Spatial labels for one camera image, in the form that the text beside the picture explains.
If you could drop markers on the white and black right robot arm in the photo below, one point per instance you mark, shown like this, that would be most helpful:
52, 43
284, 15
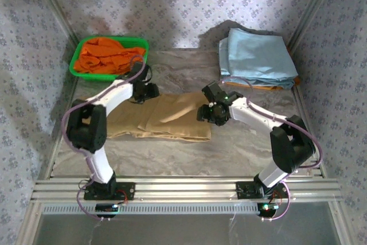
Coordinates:
252, 113

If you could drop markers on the black right controller board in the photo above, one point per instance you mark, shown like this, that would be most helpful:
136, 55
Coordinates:
266, 208

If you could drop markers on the tan trousers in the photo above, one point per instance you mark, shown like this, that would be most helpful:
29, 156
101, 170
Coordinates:
172, 124

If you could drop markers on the grey metal lower panel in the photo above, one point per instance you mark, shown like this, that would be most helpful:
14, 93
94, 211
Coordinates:
183, 230

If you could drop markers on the aluminium mounting rail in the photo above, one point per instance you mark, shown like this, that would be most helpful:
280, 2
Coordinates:
200, 187

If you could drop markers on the crumpled orange trousers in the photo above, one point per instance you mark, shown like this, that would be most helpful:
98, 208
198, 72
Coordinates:
106, 57

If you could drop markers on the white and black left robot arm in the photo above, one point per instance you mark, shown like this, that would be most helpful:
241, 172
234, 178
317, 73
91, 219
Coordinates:
114, 93

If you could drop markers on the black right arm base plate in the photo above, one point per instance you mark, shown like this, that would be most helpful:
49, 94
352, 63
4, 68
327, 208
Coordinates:
243, 190

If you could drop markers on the black controller board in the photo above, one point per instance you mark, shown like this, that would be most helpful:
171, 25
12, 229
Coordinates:
106, 207
266, 208

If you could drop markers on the folded light blue trousers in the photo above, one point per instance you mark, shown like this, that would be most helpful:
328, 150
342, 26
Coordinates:
255, 55

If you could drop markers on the black left controller board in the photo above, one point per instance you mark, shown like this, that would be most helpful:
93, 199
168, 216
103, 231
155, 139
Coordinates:
106, 207

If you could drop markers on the aluminium side rail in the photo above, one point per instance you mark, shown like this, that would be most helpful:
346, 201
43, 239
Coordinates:
51, 153
299, 101

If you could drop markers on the green plastic basket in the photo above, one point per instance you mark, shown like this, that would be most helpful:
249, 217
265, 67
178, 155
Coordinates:
94, 77

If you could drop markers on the aluminium frame post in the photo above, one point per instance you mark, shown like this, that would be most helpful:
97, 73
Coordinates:
314, 7
56, 5

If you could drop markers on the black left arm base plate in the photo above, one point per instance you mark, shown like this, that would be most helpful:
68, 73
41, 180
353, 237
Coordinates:
127, 190

